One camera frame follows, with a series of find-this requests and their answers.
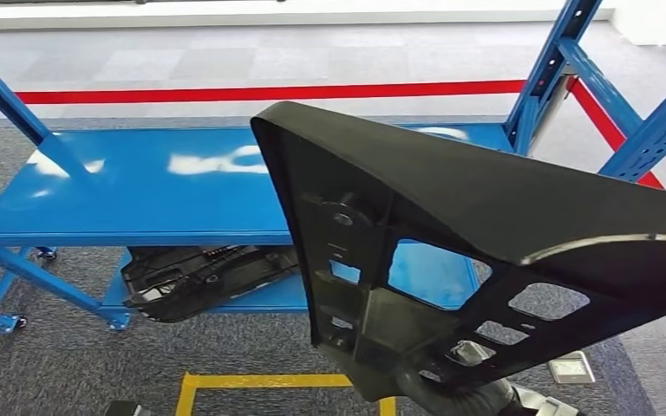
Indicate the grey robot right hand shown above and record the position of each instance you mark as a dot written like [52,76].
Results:
[470,352]

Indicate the black perforated plastic panel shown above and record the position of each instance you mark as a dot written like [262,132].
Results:
[453,189]

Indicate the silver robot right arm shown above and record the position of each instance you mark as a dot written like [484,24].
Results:
[459,399]

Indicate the black moulded plastic part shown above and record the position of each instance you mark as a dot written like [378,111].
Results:
[195,281]

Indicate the blue metal shelf rack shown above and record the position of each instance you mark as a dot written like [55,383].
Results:
[137,195]

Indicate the silver floor socket box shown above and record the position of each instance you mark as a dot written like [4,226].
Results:
[571,367]

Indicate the red floor tape line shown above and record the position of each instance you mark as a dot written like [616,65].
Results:
[195,93]

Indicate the black caster wheel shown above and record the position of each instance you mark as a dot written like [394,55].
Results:
[47,253]
[20,323]

